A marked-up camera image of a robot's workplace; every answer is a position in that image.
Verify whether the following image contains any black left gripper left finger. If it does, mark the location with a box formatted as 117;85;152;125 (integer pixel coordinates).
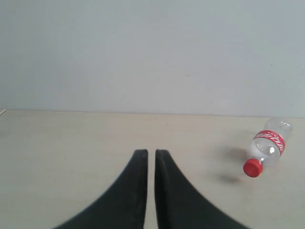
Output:
57;149;148;229

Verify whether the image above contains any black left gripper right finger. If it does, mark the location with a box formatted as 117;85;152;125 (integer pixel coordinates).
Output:
154;149;246;229

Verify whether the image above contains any clear cola bottle red label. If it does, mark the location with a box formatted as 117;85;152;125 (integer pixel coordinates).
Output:
243;118;293;178

